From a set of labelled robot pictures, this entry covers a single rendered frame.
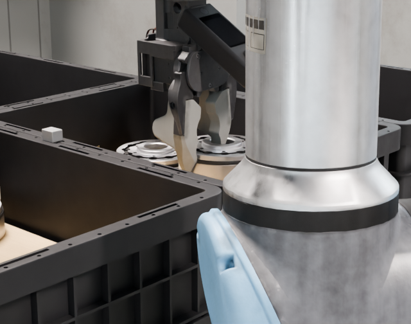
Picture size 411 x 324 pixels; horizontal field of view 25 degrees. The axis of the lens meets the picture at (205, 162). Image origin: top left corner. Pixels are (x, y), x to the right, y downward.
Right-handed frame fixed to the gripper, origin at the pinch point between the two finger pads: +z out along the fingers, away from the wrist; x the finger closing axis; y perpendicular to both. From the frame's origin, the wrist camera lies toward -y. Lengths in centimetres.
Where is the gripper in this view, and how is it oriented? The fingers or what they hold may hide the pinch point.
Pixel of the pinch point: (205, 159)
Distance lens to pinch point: 108.8
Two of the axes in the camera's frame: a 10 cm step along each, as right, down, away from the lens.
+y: -7.5, -2.0, 6.4
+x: -6.7, 2.4, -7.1
